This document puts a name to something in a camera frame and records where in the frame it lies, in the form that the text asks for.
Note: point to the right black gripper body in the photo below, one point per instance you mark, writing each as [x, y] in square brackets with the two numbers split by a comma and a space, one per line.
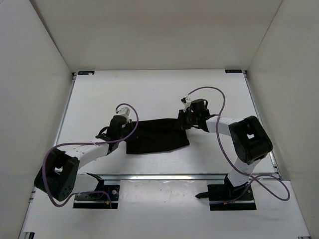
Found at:
[192, 118]

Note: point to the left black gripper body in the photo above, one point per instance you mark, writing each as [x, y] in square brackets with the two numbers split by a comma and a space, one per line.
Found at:
[122, 133]

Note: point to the black skirt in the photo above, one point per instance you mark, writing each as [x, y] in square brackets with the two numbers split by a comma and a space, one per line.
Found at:
[157, 136]

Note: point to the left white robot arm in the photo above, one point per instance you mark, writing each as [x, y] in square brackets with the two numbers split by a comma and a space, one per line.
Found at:
[86, 153]

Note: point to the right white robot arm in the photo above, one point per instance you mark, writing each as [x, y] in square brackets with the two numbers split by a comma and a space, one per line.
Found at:
[250, 141]

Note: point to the right blue corner label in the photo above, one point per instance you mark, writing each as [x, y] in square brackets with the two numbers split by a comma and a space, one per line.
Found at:
[233, 71]

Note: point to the blue corner label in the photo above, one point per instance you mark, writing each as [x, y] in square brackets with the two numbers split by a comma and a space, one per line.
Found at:
[86, 73]
[233, 71]

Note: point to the left blue corner label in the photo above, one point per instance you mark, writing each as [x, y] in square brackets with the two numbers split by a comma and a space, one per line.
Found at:
[86, 73]

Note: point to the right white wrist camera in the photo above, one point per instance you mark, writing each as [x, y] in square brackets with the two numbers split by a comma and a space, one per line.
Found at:
[186, 100]

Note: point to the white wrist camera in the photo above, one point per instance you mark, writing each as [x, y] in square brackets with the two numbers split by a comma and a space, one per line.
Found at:
[123, 112]
[186, 100]

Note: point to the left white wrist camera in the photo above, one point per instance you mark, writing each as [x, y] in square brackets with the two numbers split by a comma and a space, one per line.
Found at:
[123, 112]

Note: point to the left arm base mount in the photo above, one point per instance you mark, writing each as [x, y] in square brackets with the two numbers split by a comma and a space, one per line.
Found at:
[93, 192]

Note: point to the right aluminium side rail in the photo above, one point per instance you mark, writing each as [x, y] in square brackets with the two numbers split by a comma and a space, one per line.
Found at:
[259, 116]

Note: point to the aluminium side rail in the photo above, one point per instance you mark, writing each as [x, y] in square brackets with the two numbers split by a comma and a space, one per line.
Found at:
[62, 119]
[259, 116]

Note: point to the left aluminium side rail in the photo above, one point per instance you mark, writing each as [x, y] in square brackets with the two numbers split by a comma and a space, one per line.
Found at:
[62, 119]

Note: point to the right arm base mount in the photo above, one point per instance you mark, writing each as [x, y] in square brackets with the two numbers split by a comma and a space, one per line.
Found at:
[225, 197]

